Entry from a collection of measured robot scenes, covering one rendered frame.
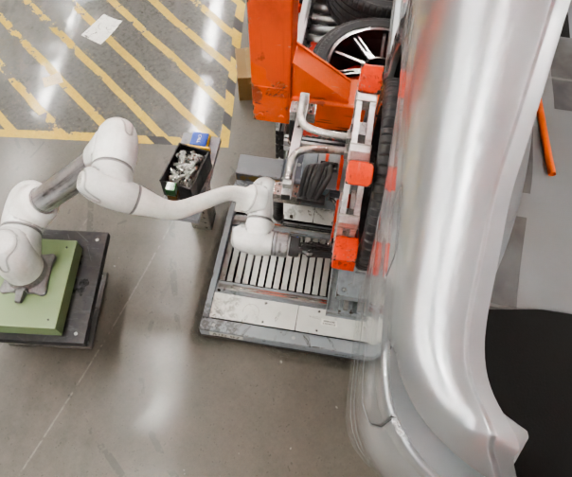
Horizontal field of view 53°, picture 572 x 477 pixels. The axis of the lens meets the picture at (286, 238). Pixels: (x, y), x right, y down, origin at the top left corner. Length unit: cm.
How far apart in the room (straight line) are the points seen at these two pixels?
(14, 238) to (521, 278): 173
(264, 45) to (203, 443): 160
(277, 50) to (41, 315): 135
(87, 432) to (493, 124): 209
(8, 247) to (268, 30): 121
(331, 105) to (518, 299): 109
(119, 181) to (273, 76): 80
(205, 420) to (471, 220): 180
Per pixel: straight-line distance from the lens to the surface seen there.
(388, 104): 180
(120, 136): 196
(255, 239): 207
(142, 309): 276
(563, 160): 201
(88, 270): 256
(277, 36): 221
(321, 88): 240
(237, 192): 208
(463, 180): 103
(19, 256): 231
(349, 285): 251
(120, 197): 188
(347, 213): 179
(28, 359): 283
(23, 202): 237
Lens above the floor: 251
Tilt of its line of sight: 62 degrees down
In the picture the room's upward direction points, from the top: 2 degrees clockwise
